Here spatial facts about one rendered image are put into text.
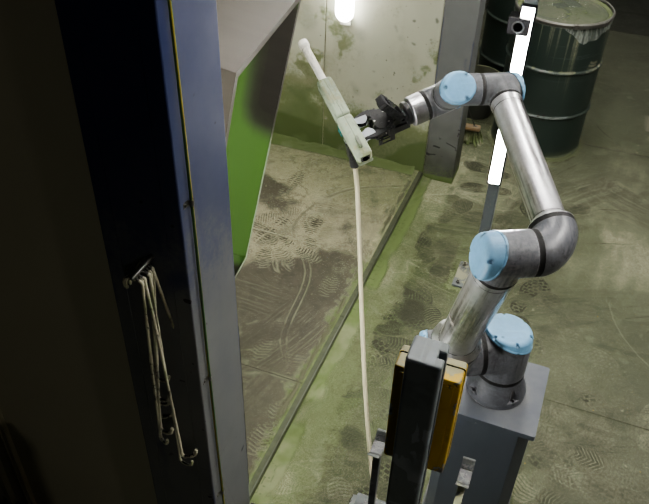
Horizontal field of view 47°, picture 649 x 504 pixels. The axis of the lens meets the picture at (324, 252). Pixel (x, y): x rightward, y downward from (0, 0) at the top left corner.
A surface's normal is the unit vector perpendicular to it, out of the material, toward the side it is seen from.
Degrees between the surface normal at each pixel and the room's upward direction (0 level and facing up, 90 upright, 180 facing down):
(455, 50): 90
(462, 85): 53
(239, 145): 90
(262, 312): 0
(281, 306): 0
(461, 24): 90
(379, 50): 90
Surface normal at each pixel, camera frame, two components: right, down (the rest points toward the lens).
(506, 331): 0.11, -0.77
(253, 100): -0.27, 0.61
